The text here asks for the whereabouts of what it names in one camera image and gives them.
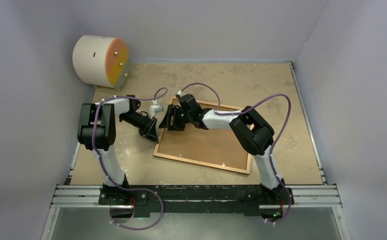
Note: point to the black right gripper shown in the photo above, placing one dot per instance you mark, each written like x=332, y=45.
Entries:
x=167, y=122

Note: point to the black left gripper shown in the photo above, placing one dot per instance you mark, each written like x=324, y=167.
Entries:
x=149, y=131

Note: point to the wooden picture frame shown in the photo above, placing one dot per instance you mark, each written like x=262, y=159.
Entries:
x=200, y=162

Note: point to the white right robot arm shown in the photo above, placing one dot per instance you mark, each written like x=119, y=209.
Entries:
x=253, y=132

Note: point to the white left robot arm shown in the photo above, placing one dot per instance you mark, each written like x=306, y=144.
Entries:
x=97, y=133

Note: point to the white cylindrical drum cabinet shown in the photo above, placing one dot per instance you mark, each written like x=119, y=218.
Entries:
x=101, y=61

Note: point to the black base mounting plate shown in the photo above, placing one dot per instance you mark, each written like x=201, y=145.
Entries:
x=249, y=200

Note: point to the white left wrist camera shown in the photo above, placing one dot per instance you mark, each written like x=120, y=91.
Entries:
x=154, y=108

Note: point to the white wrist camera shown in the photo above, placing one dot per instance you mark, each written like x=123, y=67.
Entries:
x=154, y=108
x=179, y=94

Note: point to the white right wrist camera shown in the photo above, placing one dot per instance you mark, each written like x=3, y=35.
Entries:
x=179, y=94

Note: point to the aluminium extrusion rail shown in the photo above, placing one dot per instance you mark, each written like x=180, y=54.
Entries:
x=305, y=196

